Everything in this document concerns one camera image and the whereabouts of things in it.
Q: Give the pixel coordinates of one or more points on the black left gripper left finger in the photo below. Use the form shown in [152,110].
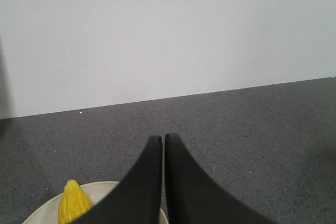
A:
[137,198]

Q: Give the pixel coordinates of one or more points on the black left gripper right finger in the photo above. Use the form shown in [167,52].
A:
[193,197]

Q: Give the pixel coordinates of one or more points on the bright yellow corn cob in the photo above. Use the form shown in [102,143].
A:
[73,204]

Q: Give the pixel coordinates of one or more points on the white round plate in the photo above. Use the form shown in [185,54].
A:
[96,191]

